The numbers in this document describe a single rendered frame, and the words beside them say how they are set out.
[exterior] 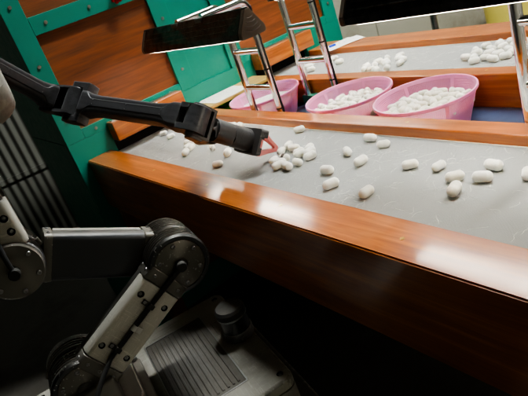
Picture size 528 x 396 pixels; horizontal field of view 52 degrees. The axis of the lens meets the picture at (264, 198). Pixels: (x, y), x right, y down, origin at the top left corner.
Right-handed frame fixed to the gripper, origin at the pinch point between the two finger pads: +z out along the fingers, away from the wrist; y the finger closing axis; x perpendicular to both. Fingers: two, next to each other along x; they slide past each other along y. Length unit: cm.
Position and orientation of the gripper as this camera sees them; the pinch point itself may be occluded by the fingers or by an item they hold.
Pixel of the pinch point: (274, 148)
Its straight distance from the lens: 143.8
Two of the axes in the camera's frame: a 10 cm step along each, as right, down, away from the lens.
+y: -5.9, -1.7, 7.9
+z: 7.7, 1.7, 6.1
